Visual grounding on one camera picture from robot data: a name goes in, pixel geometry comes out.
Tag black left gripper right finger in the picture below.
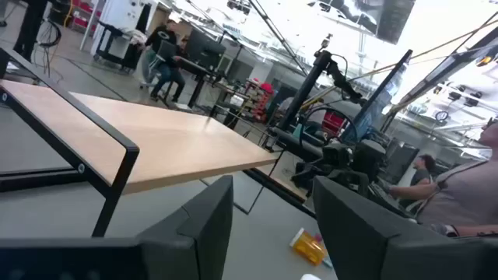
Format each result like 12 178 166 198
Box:
312 175 498 280

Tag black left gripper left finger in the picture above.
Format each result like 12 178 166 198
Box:
0 174 234 280

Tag small wooden shelf table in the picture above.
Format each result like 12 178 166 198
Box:
0 46 279 238

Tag shelf with red bins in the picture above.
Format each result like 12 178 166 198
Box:
69 0 103 34

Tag black tilted monitor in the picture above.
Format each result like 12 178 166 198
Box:
341 49 414 144

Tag person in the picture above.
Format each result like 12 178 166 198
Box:
388 118 498 238
398 153 437 211
149 19 188 104
13 0 48 62

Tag red bin rack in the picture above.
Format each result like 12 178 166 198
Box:
243 77 275 121

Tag black desk with monitors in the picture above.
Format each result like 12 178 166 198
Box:
177 29 244 110

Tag white cloth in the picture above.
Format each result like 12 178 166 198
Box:
126 29 149 46

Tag black cart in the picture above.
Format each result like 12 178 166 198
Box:
93 21 145 73

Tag white square pillar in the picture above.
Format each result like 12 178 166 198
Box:
89 0 159 55

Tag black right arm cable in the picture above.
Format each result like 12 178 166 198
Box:
297 104 359 151

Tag black table frame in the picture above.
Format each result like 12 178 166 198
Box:
240 126 324 219

